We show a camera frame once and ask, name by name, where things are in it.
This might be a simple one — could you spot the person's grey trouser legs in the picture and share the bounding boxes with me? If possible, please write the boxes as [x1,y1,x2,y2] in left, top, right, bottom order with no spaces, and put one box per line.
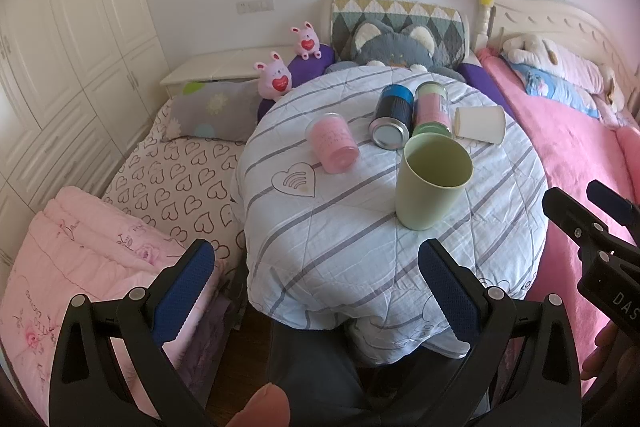
[266,321,494,427]

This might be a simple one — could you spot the folded pink floral quilt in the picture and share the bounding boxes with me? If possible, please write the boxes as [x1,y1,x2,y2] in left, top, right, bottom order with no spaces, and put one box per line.
[0,185,224,414]

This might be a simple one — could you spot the cream bed headboard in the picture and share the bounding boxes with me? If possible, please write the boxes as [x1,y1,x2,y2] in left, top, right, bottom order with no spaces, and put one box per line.
[472,0,640,78]

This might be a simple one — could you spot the grey cat cushion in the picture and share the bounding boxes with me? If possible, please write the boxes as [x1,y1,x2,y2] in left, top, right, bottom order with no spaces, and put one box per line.
[325,19,469,83]

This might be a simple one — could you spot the green plastic cup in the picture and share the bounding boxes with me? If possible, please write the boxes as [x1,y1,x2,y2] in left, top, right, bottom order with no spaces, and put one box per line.
[395,133,474,231]

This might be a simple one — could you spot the person's left hand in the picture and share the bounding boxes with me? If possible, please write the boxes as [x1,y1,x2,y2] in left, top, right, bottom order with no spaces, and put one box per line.
[227,382,292,427]

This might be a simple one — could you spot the large pink bunny plush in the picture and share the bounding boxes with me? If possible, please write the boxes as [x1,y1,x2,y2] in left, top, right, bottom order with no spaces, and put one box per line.
[253,52,294,102]

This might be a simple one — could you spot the pink and green can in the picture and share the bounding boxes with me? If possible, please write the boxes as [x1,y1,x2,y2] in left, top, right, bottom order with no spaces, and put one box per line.
[411,81,455,140]

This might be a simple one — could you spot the white paper cup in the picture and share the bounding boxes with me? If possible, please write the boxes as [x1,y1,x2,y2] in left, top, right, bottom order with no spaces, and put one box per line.
[452,105,507,145]

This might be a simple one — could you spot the purple cushion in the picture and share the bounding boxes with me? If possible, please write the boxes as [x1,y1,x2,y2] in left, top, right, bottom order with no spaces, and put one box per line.
[256,43,337,124]
[457,61,516,118]

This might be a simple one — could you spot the pink cup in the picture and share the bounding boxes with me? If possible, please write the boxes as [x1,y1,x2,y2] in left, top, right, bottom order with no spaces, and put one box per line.
[305,112,360,174]

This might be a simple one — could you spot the white wall socket panel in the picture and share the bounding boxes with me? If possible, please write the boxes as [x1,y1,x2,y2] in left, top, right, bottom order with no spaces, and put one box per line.
[236,0,276,14]

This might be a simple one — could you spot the white wardrobe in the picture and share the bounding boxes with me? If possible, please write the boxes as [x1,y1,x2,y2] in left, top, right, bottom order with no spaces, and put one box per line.
[0,0,171,269]

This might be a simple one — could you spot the small pink bunny plush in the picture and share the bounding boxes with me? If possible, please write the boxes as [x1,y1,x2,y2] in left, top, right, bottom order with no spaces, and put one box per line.
[290,21,322,60]

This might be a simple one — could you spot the blue cartoon pillow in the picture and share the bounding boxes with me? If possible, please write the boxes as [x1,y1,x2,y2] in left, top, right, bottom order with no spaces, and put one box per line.
[509,63,604,120]

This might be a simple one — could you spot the diamond pattern pillow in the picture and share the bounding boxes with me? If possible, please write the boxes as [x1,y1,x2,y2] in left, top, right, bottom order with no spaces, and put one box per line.
[329,0,471,64]

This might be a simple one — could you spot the person's right hand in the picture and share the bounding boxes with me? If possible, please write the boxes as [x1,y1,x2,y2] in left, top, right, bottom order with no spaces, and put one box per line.
[581,321,624,381]

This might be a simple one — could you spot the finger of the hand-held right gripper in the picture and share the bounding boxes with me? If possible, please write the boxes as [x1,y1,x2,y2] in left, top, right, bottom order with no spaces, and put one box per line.
[542,187,603,250]
[585,180,640,230]

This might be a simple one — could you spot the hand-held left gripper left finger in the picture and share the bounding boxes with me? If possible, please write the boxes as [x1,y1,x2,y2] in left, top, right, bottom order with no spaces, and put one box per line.
[48,238,217,427]

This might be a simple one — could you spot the white bedside cabinet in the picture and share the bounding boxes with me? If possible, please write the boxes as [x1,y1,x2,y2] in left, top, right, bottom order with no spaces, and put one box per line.
[160,44,297,98]

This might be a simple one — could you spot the striped light blue quilt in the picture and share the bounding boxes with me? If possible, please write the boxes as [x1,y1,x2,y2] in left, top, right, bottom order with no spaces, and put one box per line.
[234,68,551,365]

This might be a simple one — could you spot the white plush dog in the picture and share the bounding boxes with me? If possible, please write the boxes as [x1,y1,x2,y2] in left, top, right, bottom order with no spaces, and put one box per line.
[501,33,627,110]

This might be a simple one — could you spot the grey flower print pillow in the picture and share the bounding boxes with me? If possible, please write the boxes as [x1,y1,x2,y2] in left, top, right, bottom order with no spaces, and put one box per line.
[165,79,264,143]

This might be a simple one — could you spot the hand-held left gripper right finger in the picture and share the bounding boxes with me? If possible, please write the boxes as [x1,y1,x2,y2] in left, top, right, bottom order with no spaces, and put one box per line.
[417,238,584,427]

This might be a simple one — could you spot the heart print bed sheet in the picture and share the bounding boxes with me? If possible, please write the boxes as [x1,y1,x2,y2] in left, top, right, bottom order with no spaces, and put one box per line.
[102,99,249,269]

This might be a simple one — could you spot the pink bedspread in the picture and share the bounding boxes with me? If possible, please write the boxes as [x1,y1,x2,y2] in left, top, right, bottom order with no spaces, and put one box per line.
[475,48,640,310]

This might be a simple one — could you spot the dark blue metal can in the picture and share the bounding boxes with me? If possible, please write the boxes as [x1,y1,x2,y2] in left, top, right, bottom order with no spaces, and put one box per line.
[369,84,414,150]

